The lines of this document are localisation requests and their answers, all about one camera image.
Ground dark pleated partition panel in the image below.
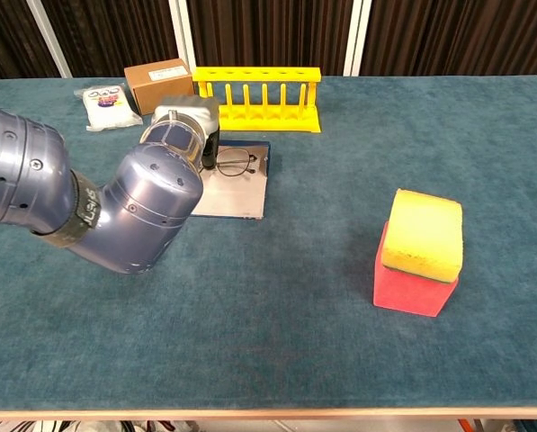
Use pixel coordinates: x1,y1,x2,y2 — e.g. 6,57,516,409
0,0,61,80
360,0,537,77
185,0,354,77
40,0,180,78

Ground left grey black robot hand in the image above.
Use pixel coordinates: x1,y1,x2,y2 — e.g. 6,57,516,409
150,94,221,171

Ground black wire-frame eyeglasses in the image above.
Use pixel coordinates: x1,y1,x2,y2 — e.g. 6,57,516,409
214,147,258,177

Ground blue table cloth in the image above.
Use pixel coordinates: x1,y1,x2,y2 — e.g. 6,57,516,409
0,75,537,411

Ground yellow sponge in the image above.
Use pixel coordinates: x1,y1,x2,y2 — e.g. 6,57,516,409
380,188,465,284

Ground brown cardboard box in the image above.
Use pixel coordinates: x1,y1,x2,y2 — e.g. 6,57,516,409
123,58,198,116

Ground red foam block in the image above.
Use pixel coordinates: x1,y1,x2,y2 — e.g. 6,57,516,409
372,220,460,319

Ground blue eyeglasses case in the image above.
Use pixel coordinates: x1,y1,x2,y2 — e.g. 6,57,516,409
190,139,272,221

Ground white aluminium partition post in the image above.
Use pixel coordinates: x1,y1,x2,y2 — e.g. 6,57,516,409
24,0,74,78
167,0,198,73
342,0,372,77

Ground white plastic packet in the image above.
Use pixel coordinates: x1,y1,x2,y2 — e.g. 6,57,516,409
73,84,144,132

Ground yellow test tube rack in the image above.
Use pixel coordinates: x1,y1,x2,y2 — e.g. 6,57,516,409
192,66,322,134

